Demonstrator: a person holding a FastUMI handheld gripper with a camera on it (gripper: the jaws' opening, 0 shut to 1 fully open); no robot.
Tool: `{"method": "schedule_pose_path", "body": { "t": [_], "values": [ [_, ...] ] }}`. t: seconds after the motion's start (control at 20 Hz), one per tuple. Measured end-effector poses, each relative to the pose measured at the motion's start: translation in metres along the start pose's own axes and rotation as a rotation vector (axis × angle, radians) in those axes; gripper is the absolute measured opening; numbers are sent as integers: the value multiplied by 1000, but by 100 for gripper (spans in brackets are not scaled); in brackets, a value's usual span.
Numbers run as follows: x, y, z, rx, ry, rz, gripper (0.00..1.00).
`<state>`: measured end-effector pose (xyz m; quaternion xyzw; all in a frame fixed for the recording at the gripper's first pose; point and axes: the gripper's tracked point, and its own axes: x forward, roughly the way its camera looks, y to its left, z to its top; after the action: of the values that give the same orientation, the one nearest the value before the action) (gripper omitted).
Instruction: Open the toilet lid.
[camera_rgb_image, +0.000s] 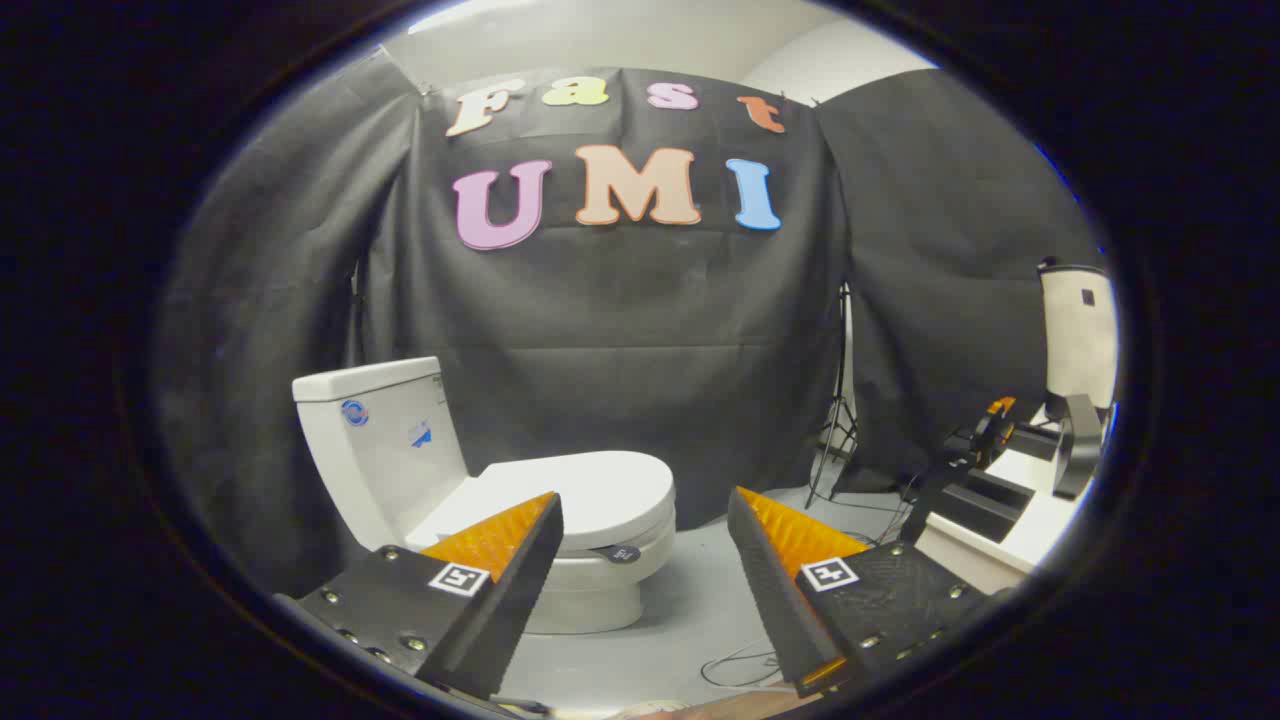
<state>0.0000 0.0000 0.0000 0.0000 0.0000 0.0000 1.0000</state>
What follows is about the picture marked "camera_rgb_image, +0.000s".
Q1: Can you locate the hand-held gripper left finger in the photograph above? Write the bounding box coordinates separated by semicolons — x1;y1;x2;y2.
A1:
272;490;566;701

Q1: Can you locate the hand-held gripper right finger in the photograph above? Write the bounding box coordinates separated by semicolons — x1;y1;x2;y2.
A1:
726;486;1013;699

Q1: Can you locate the white toilet lid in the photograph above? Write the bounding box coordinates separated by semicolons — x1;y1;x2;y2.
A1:
405;450;677;554

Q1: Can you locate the white toilet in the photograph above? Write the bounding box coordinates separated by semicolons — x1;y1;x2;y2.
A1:
292;357;677;635

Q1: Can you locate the black tripod stand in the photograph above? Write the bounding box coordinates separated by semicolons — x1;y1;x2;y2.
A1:
805;285;861;509

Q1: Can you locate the black box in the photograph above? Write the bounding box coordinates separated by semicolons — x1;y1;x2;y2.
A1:
928;468;1037;543

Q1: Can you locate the black and orange gripper device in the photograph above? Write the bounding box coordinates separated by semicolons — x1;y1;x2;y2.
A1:
940;395;1041;473

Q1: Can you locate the white side table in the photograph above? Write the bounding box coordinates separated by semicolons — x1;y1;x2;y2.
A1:
915;440;1101;596

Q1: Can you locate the black backdrop cloth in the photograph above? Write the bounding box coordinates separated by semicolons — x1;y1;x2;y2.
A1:
155;55;1106;601

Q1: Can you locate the black curved stand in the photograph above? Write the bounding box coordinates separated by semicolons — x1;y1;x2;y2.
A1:
1050;393;1107;501

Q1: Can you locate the black floor cable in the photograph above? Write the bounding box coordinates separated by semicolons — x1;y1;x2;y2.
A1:
698;640;787;691

